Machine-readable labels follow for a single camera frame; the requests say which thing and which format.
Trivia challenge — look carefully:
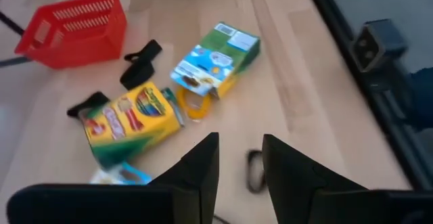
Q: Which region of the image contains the black mesh desk riser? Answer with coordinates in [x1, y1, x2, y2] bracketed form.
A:
[0, 9, 33, 68]

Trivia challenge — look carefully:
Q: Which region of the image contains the black binder clip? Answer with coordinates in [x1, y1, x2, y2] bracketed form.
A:
[119, 60, 156, 91]
[66, 91, 111, 118]
[124, 39, 163, 62]

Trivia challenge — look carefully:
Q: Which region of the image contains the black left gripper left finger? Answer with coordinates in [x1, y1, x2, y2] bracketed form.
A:
[6, 131, 221, 224]

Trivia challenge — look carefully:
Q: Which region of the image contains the yellow rubber band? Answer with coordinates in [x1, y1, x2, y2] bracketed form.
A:
[175, 85, 213, 122]

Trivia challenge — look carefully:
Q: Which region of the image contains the red plastic basket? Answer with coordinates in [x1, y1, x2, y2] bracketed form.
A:
[14, 0, 128, 70]

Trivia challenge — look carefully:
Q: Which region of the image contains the black aluminium table frame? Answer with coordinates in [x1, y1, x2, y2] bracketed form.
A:
[302, 0, 433, 193]

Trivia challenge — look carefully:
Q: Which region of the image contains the yellow green crayon box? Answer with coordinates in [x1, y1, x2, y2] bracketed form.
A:
[78, 81, 185, 171]
[169, 21, 261, 99]
[89, 161, 153, 186]

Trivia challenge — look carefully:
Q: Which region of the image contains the dark grey mounted block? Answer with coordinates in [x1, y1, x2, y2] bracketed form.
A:
[350, 18, 409, 73]

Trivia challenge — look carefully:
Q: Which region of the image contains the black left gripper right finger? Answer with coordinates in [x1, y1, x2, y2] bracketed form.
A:
[262, 133, 433, 224]

